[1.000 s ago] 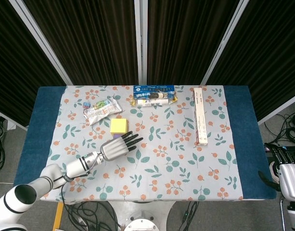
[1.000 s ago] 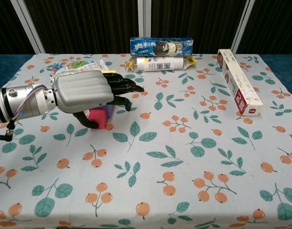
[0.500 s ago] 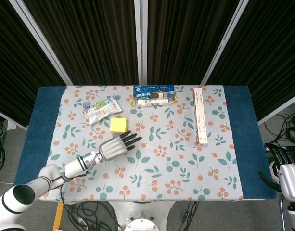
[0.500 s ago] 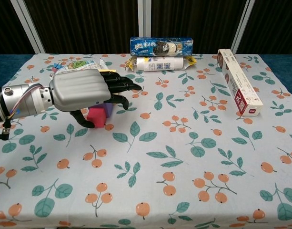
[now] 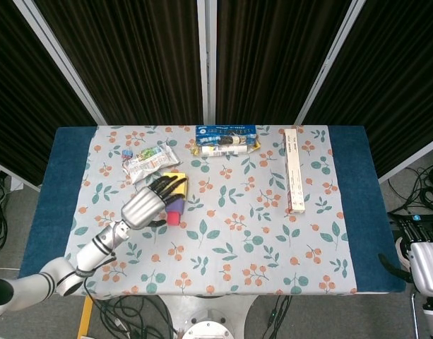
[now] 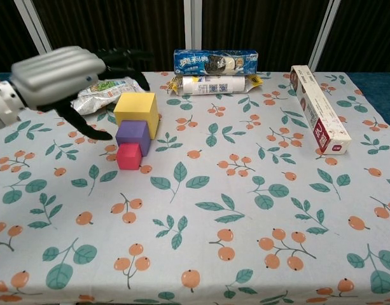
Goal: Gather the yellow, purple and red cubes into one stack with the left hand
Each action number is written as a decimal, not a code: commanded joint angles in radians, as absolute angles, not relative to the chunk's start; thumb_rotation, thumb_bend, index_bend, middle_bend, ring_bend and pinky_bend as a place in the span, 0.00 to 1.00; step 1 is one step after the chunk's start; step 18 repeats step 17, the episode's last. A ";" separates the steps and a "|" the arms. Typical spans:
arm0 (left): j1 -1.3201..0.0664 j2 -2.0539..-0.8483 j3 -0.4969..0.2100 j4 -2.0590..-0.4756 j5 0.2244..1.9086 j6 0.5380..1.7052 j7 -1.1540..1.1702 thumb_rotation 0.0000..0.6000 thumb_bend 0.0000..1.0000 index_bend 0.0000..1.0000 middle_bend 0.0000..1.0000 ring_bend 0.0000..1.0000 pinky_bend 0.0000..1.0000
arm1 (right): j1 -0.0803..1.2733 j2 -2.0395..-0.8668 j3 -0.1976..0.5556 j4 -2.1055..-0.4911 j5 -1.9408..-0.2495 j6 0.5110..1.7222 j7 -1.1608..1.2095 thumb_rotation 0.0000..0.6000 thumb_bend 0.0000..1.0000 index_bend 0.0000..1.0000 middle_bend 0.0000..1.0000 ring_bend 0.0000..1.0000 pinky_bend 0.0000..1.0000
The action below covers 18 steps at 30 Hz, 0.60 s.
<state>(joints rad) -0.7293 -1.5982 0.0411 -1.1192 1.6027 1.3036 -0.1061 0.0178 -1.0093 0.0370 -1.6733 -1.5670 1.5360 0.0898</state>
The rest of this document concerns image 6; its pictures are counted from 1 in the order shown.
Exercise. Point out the blue Oreo cookie package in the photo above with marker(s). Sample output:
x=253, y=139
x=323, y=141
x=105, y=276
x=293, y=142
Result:
x=194, y=62

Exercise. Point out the floral printed tablecloth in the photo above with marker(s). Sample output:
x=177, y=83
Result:
x=213, y=206

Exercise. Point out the small red foam cube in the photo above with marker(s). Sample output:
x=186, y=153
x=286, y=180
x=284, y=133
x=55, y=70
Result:
x=128, y=157

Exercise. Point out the long white cling film box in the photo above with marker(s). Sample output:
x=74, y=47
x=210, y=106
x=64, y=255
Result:
x=322, y=111

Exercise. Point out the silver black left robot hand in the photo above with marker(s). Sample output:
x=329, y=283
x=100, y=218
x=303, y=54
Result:
x=54, y=76

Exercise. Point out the crumpled silver snack bag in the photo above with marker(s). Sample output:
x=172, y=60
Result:
x=99, y=97

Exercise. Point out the large yellow foam cube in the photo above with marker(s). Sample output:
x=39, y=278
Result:
x=134, y=105

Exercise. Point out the black curtain partition panel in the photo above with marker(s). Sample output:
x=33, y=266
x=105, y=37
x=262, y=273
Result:
x=271, y=28
x=7, y=28
x=118, y=25
x=366, y=35

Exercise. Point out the white yellow cracker package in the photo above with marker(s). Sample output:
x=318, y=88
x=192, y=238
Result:
x=213, y=85

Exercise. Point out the purple foam cube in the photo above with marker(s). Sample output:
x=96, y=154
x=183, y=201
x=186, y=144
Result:
x=131, y=135

